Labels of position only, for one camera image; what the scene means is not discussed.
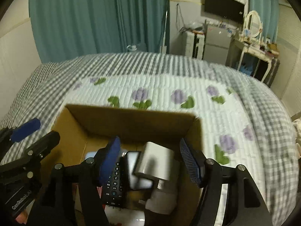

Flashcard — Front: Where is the black TV remote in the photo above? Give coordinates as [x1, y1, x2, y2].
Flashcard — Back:
[100, 156, 127, 208]

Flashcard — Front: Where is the black power adapter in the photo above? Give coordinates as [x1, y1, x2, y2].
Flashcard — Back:
[125, 151, 153, 191]

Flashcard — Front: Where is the white bottle red cap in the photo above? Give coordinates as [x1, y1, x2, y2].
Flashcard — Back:
[138, 179, 178, 215]

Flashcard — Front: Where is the large white power adapter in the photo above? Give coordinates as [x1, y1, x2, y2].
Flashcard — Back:
[135, 142, 174, 180]

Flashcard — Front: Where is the grey checkered bed cover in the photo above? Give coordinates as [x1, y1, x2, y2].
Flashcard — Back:
[1, 52, 299, 225]

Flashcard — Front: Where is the light blue earbuds case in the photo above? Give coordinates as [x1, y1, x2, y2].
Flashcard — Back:
[85, 152, 97, 160]

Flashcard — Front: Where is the brown cardboard box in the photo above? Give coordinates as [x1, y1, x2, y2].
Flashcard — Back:
[40, 104, 204, 226]

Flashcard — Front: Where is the white floral quilted mat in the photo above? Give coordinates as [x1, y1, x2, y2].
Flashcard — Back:
[59, 74, 269, 226]

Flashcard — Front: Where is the white louvered wardrobe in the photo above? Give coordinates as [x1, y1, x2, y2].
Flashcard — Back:
[270, 2, 301, 116]

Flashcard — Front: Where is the large green curtain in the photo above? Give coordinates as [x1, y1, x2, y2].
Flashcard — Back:
[29, 0, 169, 63]

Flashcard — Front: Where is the white dressing table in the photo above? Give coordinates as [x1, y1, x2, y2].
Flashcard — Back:
[226, 39, 280, 87]

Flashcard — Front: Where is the small silver refrigerator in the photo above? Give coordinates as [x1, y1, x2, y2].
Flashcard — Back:
[203, 25, 231, 65]

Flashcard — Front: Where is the white suitcase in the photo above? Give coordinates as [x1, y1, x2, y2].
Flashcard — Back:
[183, 31, 205, 60]

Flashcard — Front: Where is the oval white vanity mirror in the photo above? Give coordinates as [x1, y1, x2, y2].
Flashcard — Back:
[243, 10, 263, 38]

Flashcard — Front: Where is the narrow green curtain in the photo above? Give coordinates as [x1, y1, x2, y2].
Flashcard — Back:
[249, 0, 279, 42]

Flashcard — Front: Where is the white mop handle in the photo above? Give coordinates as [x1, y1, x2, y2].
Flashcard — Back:
[160, 2, 168, 54]

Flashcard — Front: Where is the black wall television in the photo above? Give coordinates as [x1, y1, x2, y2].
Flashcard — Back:
[204, 0, 245, 24]

